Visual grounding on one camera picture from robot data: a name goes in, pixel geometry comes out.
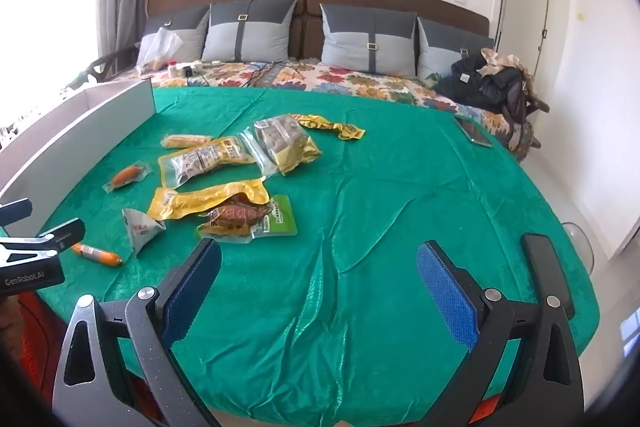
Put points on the clear plastic bag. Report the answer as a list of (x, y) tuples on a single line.
[(157, 47)]

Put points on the clear plastic chair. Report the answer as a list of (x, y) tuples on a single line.
[(580, 247)]

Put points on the red-brown snack packet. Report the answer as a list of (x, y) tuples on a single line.
[(235, 214)]

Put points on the white bottle with red cap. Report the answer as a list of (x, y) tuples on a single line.
[(173, 69)]

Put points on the long bread packet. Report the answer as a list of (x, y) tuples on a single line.
[(185, 140)]

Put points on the dark wooden chair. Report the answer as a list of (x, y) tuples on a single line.
[(107, 62)]

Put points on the clear gold cookie bag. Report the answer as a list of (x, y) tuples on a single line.
[(282, 142)]

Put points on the smartphone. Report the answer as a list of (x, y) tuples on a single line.
[(474, 132)]

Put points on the yellow-edged clear snack packet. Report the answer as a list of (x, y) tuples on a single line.
[(200, 159)]

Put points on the white cardboard box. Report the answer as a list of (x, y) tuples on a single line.
[(75, 127)]

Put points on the small yellow snack wrapper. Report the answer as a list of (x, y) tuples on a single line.
[(345, 130)]

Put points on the white door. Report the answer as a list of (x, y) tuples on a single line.
[(590, 82)]

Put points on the orange sausage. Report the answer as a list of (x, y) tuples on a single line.
[(97, 253)]

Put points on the white power strip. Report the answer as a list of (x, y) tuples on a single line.
[(197, 69)]

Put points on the red cloth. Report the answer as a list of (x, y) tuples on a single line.
[(40, 317)]

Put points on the beige printed cloth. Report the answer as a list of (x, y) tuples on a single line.
[(500, 59)]

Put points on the black jacket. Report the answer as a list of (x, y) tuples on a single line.
[(480, 89)]

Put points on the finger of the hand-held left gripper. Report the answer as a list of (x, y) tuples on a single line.
[(65, 234), (15, 211)]

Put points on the brown bag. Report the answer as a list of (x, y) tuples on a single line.
[(522, 122)]

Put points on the grey two-tone pillow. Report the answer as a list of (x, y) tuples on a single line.
[(185, 42), (250, 32), (367, 39), (445, 47)]

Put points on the green-label snack packet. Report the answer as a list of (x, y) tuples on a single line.
[(281, 217)]

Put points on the long yellow snack packet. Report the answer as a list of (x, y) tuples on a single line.
[(200, 202)]

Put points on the white triangular snack packet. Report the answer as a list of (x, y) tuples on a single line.
[(140, 229)]

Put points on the floral blanket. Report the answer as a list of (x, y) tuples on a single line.
[(350, 79)]

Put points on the sausage in clear pack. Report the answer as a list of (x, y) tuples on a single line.
[(125, 177)]

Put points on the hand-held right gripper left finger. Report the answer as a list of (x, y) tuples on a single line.
[(192, 297)]

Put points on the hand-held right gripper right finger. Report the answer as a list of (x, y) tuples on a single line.
[(445, 292)]

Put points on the green tablecloth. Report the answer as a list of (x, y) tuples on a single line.
[(375, 207)]

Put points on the dark green cloth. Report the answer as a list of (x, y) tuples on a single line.
[(439, 82)]

